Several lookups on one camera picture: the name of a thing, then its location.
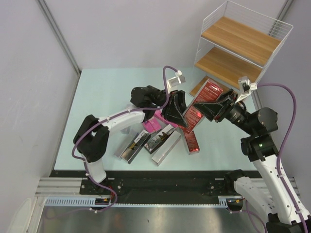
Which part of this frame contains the silver O toothpaste box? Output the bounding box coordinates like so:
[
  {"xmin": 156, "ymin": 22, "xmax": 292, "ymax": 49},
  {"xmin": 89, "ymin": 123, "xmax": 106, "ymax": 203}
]
[{"xmin": 121, "ymin": 130, "xmax": 151, "ymax": 164}]

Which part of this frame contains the pink toothpaste box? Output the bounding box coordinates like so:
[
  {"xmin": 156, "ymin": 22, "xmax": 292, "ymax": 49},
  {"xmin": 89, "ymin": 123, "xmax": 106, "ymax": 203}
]
[
  {"xmin": 142, "ymin": 118, "xmax": 161, "ymax": 133},
  {"xmin": 154, "ymin": 110, "xmax": 178, "ymax": 128}
]

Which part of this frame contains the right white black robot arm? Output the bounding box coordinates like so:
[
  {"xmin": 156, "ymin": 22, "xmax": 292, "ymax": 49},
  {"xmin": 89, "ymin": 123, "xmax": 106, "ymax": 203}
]
[{"xmin": 194, "ymin": 90, "xmax": 311, "ymax": 233}]

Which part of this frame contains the purple cable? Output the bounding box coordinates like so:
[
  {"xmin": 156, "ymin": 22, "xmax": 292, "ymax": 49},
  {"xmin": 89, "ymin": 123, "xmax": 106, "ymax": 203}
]
[
  {"xmin": 71, "ymin": 65, "xmax": 178, "ymax": 214},
  {"xmin": 242, "ymin": 83, "xmax": 308, "ymax": 233}
]

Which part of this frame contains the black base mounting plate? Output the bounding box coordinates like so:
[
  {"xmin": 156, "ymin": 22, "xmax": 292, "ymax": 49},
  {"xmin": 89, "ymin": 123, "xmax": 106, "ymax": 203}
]
[{"xmin": 50, "ymin": 170, "xmax": 260, "ymax": 204}]

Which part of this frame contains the silver WR toothpaste box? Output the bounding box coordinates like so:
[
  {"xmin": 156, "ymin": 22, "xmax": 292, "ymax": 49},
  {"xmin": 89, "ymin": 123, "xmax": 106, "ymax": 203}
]
[{"xmin": 144, "ymin": 124, "xmax": 175, "ymax": 154}]

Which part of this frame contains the plain silver toothpaste box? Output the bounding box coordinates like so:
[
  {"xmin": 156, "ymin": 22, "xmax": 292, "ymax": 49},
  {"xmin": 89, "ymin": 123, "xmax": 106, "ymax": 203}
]
[{"xmin": 152, "ymin": 131, "xmax": 181, "ymax": 166}]

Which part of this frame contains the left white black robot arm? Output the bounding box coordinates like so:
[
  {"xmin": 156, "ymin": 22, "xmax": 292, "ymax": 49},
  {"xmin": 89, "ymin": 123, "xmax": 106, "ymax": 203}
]
[{"xmin": 73, "ymin": 85, "xmax": 188, "ymax": 194}]

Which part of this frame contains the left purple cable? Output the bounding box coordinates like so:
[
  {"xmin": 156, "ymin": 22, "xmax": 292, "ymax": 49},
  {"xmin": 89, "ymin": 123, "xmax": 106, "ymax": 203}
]
[{"xmin": 71, "ymin": 65, "xmax": 178, "ymax": 214}]

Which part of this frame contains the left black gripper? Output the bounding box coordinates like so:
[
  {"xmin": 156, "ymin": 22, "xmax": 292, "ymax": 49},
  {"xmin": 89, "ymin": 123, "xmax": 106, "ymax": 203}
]
[{"xmin": 146, "ymin": 85, "xmax": 191, "ymax": 128}]

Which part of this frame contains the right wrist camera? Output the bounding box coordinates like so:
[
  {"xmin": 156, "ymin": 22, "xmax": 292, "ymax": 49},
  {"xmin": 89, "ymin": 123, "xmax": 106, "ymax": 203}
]
[{"xmin": 236, "ymin": 76, "xmax": 258, "ymax": 103}]

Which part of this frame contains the red toothpaste box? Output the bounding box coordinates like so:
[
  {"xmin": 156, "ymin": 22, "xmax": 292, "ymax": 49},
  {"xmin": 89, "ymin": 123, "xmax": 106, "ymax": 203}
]
[
  {"xmin": 180, "ymin": 127, "xmax": 200, "ymax": 155},
  {"xmin": 181, "ymin": 79, "xmax": 223, "ymax": 134}
]

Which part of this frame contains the flat silver toothpaste box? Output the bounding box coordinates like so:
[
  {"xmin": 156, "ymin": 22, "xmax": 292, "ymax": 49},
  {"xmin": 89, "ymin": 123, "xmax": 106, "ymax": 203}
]
[{"xmin": 114, "ymin": 130, "xmax": 138, "ymax": 159}]

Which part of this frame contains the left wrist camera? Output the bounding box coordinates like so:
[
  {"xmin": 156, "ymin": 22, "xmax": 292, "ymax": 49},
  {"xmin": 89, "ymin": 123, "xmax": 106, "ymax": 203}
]
[{"xmin": 167, "ymin": 70, "xmax": 186, "ymax": 91}]

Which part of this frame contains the slotted cable duct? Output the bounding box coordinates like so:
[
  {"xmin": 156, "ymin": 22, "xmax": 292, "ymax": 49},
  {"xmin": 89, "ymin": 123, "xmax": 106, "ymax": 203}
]
[{"xmin": 45, "ymin": 197, "xmax": 111, "ymax": 207}]

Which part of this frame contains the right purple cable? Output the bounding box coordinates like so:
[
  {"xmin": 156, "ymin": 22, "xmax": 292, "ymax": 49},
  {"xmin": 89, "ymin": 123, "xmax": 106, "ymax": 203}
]
[{"xmin": 242, "ymin": 83, "xmax": 308, "ymax": 233}]

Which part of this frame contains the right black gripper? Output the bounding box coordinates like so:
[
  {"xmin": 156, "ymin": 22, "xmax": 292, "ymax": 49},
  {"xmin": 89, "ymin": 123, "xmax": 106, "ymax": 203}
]
[{"xmin": 193, "ymin": 88, "xmax": 256, "ymax": 135}]

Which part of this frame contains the aluminium rail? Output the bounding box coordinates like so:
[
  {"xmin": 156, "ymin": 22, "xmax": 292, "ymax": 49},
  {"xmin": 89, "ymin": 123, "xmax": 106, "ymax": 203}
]
[{"xmin": 35, "ymin": 178, "xmax": 83, "ymax": 197}]

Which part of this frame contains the white wire wooden shelf rack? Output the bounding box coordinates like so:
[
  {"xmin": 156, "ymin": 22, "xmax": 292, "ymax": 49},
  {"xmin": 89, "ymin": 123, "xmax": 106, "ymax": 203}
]
[{"xmin": 190, "ymin": 0, "xmax": 293, "ymax": 96}]

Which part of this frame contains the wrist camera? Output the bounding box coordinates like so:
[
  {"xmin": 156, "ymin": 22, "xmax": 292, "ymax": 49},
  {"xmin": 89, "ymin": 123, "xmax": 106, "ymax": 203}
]
[
  {"xmin": 167, "ymin": 70, "xmax": 186, "ymax": 91},
  {"xmin": 236, "ymin": 76, "xmax": 258, "ymax": 103}
]

